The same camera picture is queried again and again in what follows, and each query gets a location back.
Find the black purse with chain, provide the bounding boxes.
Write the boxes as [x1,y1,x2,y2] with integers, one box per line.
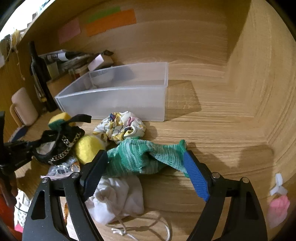
[33,114,91,165]

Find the yellow green sponge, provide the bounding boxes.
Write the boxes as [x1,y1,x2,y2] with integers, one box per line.
[48,112,76,131]

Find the yellow felt ball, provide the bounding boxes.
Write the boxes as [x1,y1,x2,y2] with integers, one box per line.
[74,135,106,165]

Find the floral patterned cloth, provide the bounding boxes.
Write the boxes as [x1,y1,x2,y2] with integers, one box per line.
[93,111,146,144]

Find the white drawstring pouch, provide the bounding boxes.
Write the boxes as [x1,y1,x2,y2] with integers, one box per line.
[85,175,158,240]

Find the green knitted cloth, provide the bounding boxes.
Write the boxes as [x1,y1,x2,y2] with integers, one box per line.
[103,138,188,177]

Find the person's hand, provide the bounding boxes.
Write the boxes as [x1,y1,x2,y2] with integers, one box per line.
[1,172,18,208]

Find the pink hand shaped toy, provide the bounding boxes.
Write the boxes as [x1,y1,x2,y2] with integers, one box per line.
[267,195,290,228]

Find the pink mug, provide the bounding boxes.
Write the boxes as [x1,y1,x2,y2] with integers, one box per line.
[10,87,39,127]

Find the clear plastic packet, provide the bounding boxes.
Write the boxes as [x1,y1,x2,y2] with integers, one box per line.
[40,156,80,181]

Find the white plastic clip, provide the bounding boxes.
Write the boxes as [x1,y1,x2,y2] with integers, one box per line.
[269,173,288,196]

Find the brown cardboard box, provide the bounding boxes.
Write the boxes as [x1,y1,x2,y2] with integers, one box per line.
[47,73,73,98]

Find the dark wine bottle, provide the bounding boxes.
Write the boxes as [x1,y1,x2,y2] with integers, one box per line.
[29,41,58,112]

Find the small white box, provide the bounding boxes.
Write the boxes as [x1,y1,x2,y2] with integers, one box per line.
[87,54,113,71]

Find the translucent plastic storage box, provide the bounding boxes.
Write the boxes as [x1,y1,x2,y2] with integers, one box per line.
[55,62,169,121]

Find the pink sticky note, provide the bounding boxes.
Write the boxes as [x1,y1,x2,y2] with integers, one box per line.
[58,18,81,44]

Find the green sticky note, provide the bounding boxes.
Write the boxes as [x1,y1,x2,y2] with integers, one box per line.
[86,6,121,23]

